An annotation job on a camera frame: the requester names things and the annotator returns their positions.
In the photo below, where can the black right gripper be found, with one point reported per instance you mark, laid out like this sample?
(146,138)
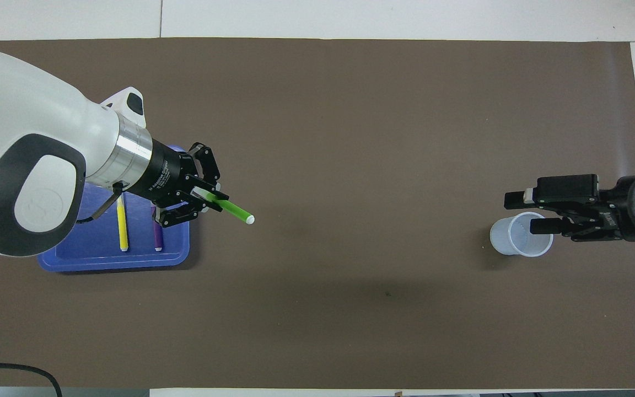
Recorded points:
(612,212)

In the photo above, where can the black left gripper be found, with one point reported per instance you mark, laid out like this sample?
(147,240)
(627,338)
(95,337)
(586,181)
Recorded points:
(166,171)

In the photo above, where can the green marker pen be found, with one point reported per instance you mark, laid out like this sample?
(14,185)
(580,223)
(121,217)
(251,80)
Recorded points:
(236,211)

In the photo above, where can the purple marker pen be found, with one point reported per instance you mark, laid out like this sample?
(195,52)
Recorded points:
(157,234)

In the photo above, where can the yellow marker pen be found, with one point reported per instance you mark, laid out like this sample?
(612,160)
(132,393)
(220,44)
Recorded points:
(123,231)

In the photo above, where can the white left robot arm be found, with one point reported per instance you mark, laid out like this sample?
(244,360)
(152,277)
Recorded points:
(31,121)

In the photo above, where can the translucent plastic cup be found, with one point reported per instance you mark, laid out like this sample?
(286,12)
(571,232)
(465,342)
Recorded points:
(516,245)

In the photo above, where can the blue plastic tray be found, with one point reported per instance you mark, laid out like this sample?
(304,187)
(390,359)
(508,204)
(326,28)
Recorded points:
(102,260)

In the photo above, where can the brown table mat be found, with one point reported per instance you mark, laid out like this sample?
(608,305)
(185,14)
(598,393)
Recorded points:
(350,110)

